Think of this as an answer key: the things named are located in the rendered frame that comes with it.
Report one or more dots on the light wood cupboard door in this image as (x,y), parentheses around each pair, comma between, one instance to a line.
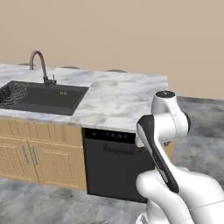
(11,160)
(61,166)

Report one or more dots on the grey curved tap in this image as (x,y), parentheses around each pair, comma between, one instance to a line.
(43,65)

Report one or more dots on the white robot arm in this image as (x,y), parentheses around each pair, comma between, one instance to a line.
(172,122)

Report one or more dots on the light wood sink front panel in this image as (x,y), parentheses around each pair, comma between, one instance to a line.
(40,131)

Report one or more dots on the grey round stool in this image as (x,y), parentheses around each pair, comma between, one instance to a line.
(116,70)
(70,67)

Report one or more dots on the dark grey sink basin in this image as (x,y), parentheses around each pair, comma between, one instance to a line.
(46,99)

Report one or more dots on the light wood narrow cupboard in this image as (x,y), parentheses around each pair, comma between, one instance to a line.
(169,151)

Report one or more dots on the black dishwasher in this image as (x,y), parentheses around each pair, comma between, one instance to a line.
(116,175)

